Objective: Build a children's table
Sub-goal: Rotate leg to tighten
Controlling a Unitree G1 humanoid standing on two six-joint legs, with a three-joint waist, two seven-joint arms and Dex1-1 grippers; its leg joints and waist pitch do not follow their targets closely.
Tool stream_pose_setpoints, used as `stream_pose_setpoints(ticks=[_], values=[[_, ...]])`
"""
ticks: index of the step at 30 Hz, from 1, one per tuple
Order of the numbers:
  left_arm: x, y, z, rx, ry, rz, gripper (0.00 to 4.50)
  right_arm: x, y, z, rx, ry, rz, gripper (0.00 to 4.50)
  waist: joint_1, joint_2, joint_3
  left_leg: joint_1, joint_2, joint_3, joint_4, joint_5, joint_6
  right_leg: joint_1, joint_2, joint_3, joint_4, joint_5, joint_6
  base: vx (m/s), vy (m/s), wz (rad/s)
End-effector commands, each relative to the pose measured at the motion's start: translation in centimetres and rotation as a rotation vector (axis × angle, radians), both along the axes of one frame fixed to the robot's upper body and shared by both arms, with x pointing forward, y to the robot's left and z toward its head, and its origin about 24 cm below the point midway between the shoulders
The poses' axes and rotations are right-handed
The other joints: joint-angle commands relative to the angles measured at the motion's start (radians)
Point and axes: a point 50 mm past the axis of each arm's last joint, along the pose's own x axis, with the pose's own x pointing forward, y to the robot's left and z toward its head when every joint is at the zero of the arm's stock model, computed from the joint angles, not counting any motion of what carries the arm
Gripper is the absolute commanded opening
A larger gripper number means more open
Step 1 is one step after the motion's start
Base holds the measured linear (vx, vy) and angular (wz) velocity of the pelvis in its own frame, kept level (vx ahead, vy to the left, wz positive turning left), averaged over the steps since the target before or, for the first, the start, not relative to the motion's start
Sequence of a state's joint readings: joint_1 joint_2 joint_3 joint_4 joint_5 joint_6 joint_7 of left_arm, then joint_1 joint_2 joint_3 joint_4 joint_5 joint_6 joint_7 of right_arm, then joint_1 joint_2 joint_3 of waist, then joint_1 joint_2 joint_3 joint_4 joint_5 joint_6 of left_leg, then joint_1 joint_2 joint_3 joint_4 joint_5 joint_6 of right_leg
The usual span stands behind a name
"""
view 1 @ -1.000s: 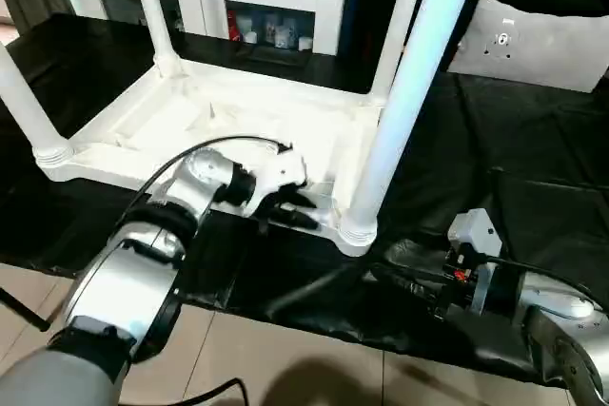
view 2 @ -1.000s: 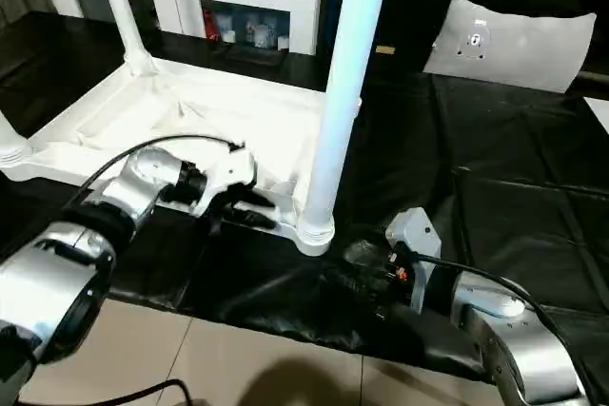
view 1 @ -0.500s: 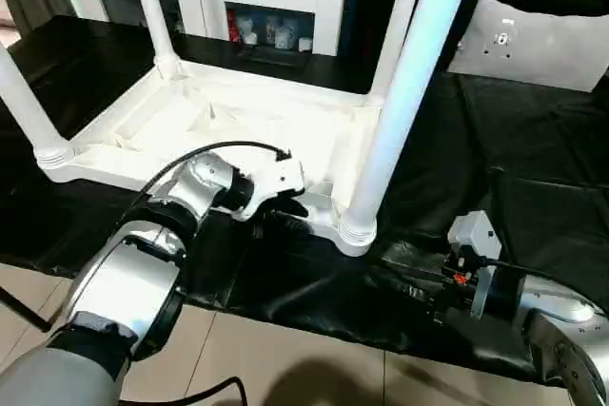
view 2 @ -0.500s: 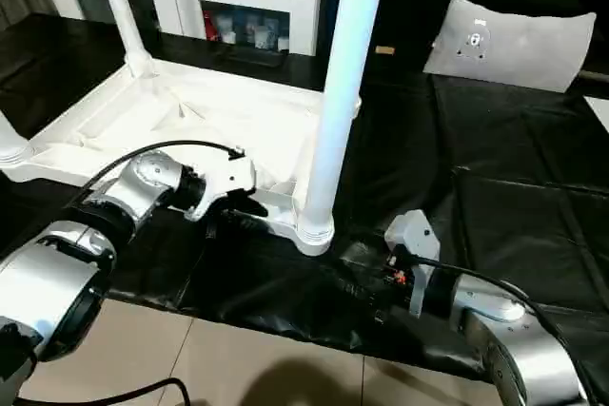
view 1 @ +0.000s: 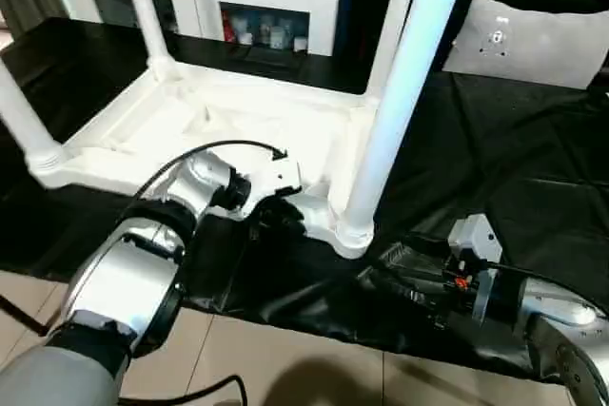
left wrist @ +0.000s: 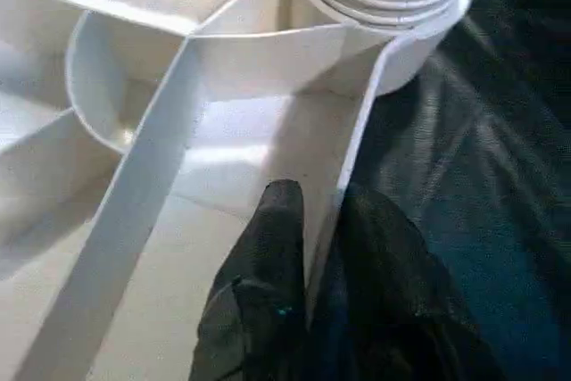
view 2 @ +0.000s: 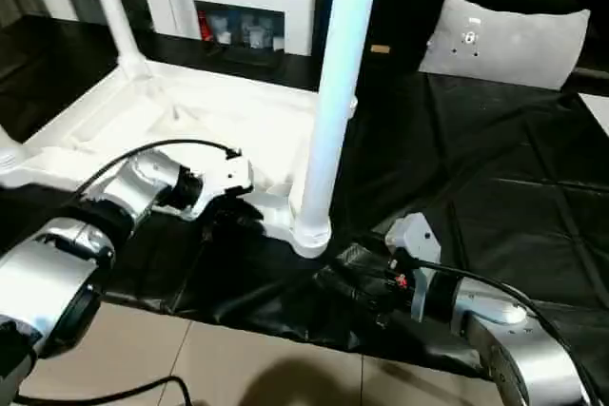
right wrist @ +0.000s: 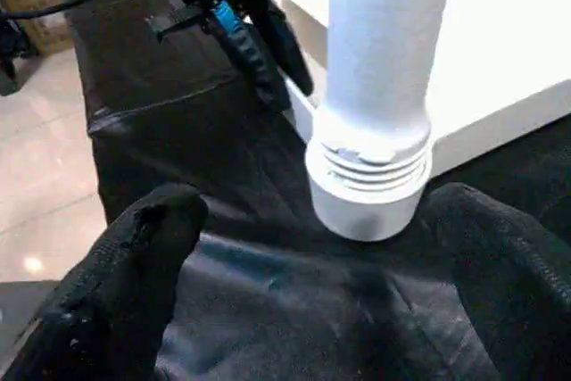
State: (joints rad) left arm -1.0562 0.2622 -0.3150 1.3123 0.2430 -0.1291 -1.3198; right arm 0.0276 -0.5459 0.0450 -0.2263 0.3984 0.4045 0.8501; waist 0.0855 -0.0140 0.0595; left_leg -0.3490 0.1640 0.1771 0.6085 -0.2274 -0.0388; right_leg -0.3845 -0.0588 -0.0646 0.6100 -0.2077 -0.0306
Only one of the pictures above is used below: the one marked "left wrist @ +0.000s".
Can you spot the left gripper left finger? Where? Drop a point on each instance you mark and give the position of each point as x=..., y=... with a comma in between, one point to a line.
x=259, y=301

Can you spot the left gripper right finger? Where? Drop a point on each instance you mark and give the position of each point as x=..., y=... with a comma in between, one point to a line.
x=393, y=310

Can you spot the white plastic table top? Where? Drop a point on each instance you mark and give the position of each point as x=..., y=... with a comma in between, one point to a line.
x=134, y=60

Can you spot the black work mat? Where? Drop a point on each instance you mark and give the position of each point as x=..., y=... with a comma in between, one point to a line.
x=482, y=185

